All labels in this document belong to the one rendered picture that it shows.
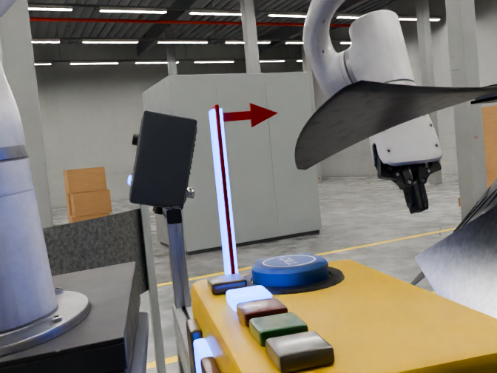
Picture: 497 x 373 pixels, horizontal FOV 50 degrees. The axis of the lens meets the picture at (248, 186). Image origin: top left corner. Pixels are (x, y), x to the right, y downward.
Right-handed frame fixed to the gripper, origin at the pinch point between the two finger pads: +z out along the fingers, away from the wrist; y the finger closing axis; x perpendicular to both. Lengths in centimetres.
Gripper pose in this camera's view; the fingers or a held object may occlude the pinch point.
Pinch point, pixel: (416, 199)
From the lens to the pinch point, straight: 87.3
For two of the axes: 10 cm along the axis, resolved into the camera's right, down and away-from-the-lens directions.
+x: -1.8, 2.6, 9.5
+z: 1.6, 9.6, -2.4
